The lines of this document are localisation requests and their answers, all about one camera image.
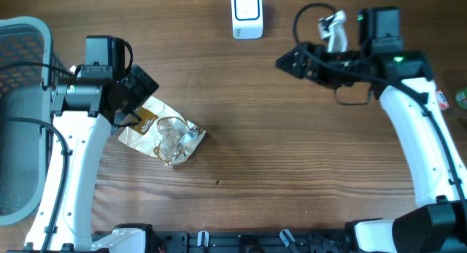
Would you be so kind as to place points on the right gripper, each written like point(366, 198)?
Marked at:
point(306, 65)

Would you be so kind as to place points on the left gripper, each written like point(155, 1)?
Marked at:
point(143, 86)

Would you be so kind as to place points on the brown cream snack pouch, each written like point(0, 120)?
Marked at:
point(163, 133)

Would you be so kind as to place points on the red Kleenex tissue pack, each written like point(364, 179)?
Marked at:
point(441, 100)

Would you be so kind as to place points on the green drink bottle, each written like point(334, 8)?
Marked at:
point(461, 98)

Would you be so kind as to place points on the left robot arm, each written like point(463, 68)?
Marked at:
point(101, 95)

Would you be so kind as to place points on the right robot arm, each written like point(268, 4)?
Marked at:
point(403, 82)

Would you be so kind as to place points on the white barcode scanner box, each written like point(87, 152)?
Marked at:
point(247, 19)

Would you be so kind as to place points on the grey plastic mesh basket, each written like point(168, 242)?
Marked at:
point(31, 73)

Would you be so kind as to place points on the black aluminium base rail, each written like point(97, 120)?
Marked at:
point(313, 241)

